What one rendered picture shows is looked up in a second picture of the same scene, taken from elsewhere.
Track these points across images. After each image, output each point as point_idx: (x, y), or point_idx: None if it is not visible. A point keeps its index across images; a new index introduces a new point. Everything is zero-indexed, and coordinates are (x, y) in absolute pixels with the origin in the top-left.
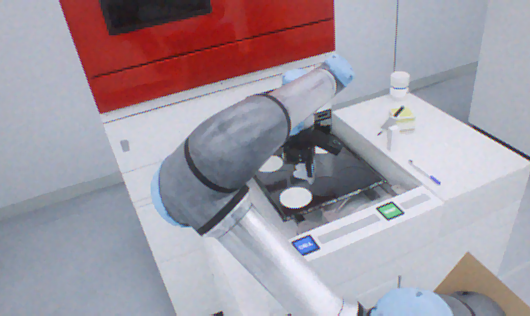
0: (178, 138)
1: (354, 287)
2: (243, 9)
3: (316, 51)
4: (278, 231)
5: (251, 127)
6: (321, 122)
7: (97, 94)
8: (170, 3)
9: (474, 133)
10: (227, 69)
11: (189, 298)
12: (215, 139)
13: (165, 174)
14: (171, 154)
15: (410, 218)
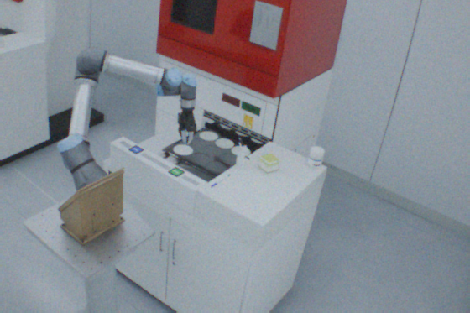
0: None
1: (146, 195)
2: (227, 42)
3: (261, 91)
4: (87, 99)
5: (87, 54)
6: (260, 143)
7: (158, 43)
8: (197, 20)
9: (284, 200)
10: (211, 68)
11: None
12: (80, 52)
13: None
14: None
15: (174, 179)
